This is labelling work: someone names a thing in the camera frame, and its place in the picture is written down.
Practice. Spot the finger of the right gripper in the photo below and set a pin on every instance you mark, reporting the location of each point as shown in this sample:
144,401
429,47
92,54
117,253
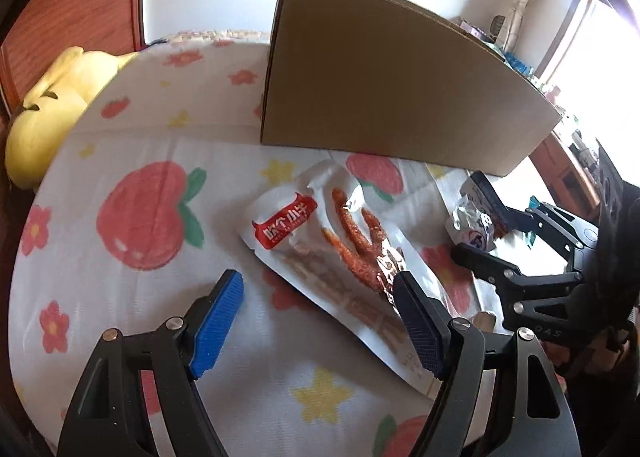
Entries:
559,229
507,277

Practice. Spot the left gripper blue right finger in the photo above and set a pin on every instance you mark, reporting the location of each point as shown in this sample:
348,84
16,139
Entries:
528,414

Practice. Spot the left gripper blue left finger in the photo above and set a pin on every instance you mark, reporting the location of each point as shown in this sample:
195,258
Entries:
107,415

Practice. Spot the person's right hand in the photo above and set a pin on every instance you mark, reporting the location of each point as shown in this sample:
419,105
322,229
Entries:
603,353

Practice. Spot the teal snack packet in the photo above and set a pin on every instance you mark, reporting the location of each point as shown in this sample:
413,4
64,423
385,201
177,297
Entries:
530,235

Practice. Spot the wooden cabinet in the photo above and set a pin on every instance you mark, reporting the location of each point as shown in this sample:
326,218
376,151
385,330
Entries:
567,183

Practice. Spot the white blue snack bag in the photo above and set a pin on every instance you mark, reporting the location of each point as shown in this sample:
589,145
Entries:
479,218

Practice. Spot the chicken feet snack bag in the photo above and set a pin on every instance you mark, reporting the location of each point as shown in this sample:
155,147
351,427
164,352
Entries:
320,235

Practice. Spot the fruit print bed sheet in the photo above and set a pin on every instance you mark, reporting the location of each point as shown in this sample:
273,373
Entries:
138,217

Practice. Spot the stack of folded items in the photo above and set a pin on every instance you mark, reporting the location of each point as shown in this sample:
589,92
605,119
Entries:
493,44

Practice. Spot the brown cardboard box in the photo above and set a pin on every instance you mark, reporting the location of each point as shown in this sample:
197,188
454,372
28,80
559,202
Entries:
389,78

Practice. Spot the yellow plush toy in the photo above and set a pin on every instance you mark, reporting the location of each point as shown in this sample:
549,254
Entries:
52,107

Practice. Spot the wooden wardrobe door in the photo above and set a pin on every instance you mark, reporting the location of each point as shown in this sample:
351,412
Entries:
45,28

